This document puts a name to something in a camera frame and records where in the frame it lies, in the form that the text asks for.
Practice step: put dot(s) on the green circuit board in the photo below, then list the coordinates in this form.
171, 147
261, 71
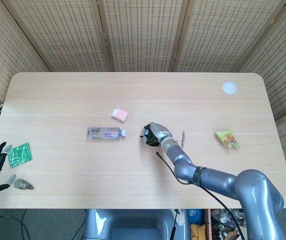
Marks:
20, 155

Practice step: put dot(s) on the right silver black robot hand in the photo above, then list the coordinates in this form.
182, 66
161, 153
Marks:
160, 131

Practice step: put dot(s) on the grey robot torso base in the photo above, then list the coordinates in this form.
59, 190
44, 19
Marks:
133, 225

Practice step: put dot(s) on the white perforated plate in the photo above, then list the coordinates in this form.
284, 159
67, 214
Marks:
180, 218

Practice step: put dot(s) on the green snack packet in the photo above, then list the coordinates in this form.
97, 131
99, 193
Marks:
227, 138

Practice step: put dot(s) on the blue package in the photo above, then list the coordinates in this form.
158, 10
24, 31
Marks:
195, 215

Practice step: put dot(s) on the olive brown metal fitting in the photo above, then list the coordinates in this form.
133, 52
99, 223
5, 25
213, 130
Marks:
25, 185

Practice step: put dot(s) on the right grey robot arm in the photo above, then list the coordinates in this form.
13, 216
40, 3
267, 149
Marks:
253, 190

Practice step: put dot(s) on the crate of assorted clutter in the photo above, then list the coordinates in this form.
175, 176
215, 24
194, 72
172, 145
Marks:
220, 225

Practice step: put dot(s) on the yellow cloth bag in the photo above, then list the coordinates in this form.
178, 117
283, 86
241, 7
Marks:
198, 232

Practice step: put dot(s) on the clear plastic water bottle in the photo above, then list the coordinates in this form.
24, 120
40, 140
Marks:
100, 133

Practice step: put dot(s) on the white round grommet cap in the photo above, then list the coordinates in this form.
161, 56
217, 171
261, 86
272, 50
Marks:
230, 87

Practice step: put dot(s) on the pink tissue pack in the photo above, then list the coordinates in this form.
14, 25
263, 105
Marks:
121, 115

